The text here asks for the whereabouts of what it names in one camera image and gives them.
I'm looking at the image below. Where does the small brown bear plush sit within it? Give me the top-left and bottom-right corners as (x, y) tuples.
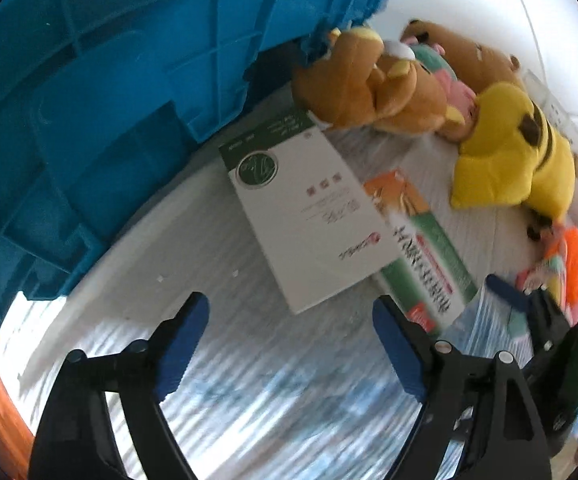
(291, 27), (464, 136)

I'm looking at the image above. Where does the pig plush in green dress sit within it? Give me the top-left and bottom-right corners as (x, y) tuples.
(401, 35), (480, 131)

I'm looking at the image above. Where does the large brown bear plush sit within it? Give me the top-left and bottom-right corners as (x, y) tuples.
(401, 20), (524, 98)

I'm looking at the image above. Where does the white wall switch plate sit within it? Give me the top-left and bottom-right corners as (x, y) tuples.
(523, 69), (550, 107)

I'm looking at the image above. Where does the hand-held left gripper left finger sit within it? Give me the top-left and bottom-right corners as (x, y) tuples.
(28, 291), (211, 480)

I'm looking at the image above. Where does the yellow plush with brown stripes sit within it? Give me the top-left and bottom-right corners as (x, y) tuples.
(450, 81), (577, 221)

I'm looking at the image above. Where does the white box with green label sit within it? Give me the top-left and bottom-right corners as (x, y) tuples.
(218, 110), (400, 316)

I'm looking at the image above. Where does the blue plastic crate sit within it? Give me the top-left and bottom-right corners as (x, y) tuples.
(0, 0), (405, 361)

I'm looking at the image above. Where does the green and orange box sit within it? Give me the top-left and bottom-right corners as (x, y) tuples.
(363, 169), (480, 336)

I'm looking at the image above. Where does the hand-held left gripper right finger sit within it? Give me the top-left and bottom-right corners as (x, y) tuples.
(372, 294), (554, 480)

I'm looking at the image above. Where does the pig plush in orange dress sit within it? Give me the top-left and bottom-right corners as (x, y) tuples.
(516, 207), (578, 321)

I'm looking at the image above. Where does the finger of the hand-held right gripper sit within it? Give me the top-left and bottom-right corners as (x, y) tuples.
(486, 274), (572, 354)

